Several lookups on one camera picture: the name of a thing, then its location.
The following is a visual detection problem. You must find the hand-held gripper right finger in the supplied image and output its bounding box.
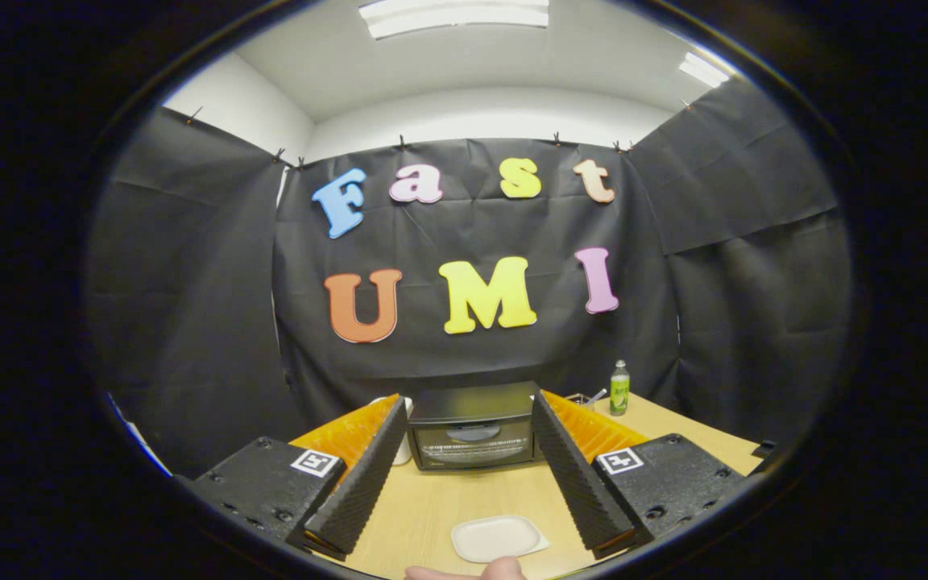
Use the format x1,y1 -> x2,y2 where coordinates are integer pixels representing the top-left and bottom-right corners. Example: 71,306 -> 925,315
530,389 -> 747,561

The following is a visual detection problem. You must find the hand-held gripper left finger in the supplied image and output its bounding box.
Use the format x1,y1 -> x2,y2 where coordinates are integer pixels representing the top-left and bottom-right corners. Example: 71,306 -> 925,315
178,395 -> 410,562

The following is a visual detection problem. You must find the white plastic plate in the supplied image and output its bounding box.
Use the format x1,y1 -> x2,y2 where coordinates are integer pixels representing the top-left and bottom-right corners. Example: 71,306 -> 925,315
450,515 -> 550,564

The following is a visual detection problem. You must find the black toaster oven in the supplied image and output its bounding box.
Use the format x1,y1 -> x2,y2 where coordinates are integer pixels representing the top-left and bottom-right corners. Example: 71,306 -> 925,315
406,381 -> 545,471

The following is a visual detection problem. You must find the white pop-up toaster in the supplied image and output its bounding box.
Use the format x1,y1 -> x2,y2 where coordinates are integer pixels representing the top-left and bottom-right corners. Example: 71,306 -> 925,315
390,396 -> 415,466

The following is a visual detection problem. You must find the green drink bottle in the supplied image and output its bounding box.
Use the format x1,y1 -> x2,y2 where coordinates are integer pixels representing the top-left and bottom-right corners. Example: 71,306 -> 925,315
609,360 -> 631,416

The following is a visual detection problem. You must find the small ceiling light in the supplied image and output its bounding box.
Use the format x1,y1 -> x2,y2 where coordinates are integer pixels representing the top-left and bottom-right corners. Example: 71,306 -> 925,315
678,51 -> 732,89

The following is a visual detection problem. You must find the long ceiling light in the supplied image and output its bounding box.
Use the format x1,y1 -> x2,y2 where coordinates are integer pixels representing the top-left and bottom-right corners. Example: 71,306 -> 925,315
358,0 -> 550,41

